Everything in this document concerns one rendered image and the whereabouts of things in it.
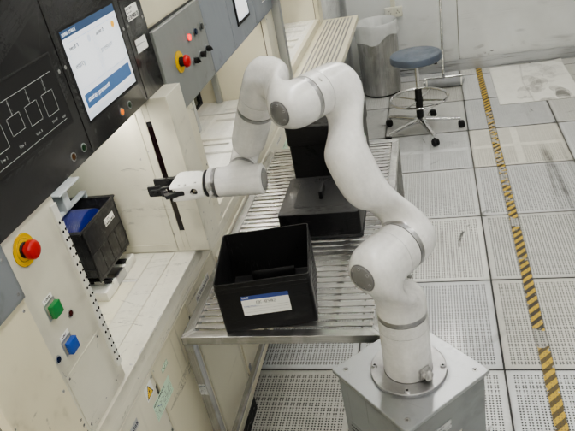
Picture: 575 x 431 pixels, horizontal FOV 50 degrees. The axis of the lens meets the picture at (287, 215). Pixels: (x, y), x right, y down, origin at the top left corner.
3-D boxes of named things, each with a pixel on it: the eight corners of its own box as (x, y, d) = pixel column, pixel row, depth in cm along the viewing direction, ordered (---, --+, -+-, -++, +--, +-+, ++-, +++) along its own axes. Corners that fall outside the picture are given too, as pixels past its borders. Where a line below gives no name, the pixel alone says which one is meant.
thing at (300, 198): (363, 236, 214) (358, 203, 208) (281, 241, 221) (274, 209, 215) (369, 194, 239) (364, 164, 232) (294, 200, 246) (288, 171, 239)
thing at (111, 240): (103, 297, 185) (66, 205, 170) (44, 298, 191) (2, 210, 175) (135, 250, 206) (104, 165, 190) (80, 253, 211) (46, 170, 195)
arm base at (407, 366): (463, 369, 154) (460, 311, 145) (407, 410, 146) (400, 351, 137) (409, 333, 168) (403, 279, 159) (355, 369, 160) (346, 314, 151)
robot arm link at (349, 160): (375, 286, 142) (415, 251, 151) (412, 283, 133) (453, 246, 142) (273, 89, 134) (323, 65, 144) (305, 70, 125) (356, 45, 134)
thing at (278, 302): (225, 333, 182) (211, 286, 174) (234, 278, 206) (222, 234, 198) (318, 321, 180) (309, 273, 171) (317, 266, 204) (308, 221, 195)
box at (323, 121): (362, 181, 249) (354, 123, 237) (294, 184, 258) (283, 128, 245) (372, 150, 272) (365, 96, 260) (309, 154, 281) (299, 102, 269)
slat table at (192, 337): (406, 508, 207) (383, 334, 170) (236, 498, 222) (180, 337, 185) (412, 274, 316) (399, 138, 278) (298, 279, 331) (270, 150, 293)
